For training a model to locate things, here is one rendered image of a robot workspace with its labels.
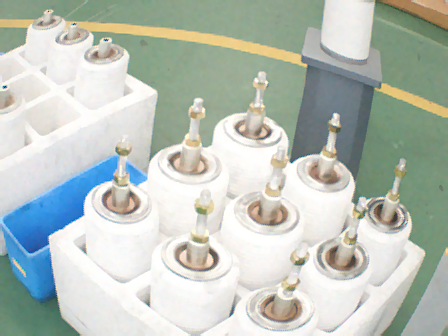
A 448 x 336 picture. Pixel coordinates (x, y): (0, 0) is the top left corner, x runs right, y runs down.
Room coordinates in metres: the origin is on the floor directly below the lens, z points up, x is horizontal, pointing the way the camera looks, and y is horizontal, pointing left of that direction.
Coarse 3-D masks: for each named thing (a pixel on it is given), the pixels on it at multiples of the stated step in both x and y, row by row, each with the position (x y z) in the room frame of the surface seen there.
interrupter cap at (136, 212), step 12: (96, 192) 0.68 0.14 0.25; (108, 192) 0.69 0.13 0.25; (132, 192) 0.69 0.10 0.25; (144, 192) 0.70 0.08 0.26; (96, 204) 0.66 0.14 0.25; (108, 204) 0.67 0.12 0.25; (132, 204) 0.68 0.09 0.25; (144, 204) 0.68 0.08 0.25; (108, 216) 0.64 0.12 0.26; (120, 216) 0.65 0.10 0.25; (132, 216) 0.65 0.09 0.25; (144, 216) 0.66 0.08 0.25
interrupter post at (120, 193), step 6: (114, 186) 0.66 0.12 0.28; (120, 186) 0.66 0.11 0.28; (126, 186) 0.67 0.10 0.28; (114, 192) 0.66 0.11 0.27; (120, 192) 0.66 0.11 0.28; (126, 192) 0.67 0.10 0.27; (114, 198) 0.66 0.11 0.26; (120, 198) 0.66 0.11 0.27; (126, 198) 0.67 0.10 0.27; (114, 204) 0.66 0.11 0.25; (120, 204) 0.66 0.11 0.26; (126, 204) 0.67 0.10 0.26
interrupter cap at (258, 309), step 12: (276, 288) 0.57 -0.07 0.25; (252, 300) 0.55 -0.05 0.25; (264, 300) 0.55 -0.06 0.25; (300, 300) 0.55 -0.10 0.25; (312, 300) 0.55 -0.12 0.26; (252, 312) 0.53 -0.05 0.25; (264, 312) 0.53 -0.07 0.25; (300, 312) 0.53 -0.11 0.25; (312, 312) 0.53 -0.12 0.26; (264, 324) 0.51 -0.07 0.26; (276, 324) 0.51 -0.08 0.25; (288, 324) 0.51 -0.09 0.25; (300, 324) 0.51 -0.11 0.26
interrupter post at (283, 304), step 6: (282, 288) 0.54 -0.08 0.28; (276, 294) 0.54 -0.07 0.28; (282, 294) 0.53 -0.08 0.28; (294, 294) 0.53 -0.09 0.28; (276, 300) 0.53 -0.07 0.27; (282, 300) 0.53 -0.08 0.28; (288, 300) 0.53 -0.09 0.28; (294, 300) 0.53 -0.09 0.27; (276, 306) 0.53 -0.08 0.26; (282, 306) 0.53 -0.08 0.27; (288, 306) 0.53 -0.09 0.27; (276, 312) 0.53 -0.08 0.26; (282, 312) 0.53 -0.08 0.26; (288, 312) 0.53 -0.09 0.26
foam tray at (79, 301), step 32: (64, 256) 0.63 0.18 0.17; (416, 256) 0.73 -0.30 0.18; (64, 288) 0.64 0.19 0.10; (96, 288) 0.59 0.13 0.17; (128, 288) 0.60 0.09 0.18; (384, 288) 0.66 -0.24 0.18; (96, 320) 0.60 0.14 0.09; (128, 320) 0.56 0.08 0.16; (160, 320) 0.55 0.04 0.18; (352, 320) 0.59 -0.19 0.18; (384, 320) 0.69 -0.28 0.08
